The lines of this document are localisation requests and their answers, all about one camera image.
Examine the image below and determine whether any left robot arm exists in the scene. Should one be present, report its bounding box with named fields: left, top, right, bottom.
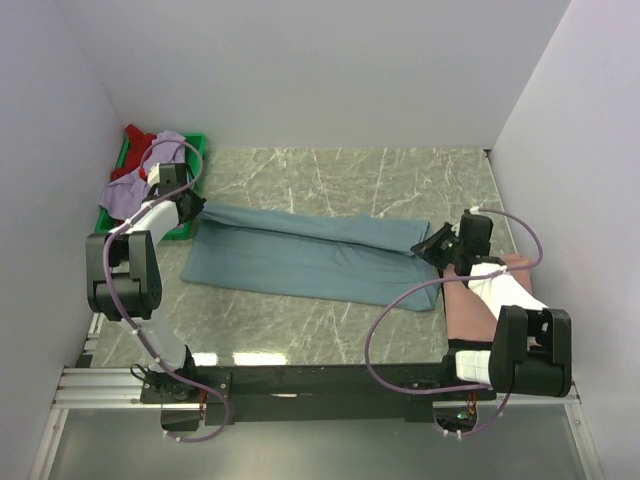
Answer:
left=85, top=190, right=205, bottom=402

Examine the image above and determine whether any black base beam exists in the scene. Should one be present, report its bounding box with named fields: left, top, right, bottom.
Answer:
left=140, top=362, right=496, bottom=426

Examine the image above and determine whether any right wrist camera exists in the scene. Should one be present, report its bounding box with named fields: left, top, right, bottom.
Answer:
left=458, top=210, right=493, bottom=256

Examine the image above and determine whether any folded pink t-shirt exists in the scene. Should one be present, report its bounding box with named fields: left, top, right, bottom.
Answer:
left=442, top=253, right=534, bottom=344

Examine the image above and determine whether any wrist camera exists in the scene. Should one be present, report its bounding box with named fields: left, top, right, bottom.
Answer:
left=458, top=210, right=493, bottom=256
left=147, top=163, right=189, bottom=198

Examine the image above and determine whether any red t-shirt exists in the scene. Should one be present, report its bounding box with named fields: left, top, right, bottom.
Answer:
left=110, top=124, right=156, bottom=181

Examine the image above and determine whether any aluminium rail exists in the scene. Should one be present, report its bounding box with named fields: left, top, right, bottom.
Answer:
left=52, top=362, right=584, bottom=411

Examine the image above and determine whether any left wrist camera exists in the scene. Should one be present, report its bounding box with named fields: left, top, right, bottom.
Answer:
left=147, top=163, right=189, bottom=198

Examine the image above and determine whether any lavender t-shirt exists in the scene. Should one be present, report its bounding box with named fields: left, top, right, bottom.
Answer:
left=100, top=130, right=186, bottom=221

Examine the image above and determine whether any green plastic bin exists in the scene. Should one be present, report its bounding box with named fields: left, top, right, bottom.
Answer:
left=95, top=133, right=207, bottom=241

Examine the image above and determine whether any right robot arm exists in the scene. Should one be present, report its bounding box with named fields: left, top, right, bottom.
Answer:
left=411, top=214, right=572, bottom=399

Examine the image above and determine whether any blue t-shirt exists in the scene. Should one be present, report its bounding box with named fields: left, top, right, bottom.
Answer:
left=180, top=204, right=438, bottom=312

